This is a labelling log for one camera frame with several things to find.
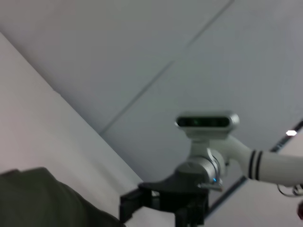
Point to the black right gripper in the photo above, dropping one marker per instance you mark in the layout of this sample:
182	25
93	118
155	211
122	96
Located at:
180	194

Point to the dark green FREE t-shirt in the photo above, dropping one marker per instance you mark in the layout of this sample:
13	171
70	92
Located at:
47	201

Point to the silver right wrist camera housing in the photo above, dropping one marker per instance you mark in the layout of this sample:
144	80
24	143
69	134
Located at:
206	125

